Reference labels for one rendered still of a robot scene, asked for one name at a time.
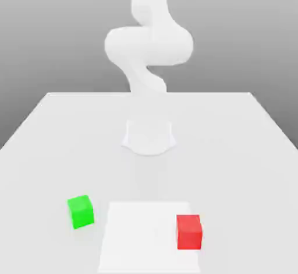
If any small red cube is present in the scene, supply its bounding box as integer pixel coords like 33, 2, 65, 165
176, 213, 203, 251

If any small green cube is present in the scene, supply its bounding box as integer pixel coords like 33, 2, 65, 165
66, 194, 95, 230

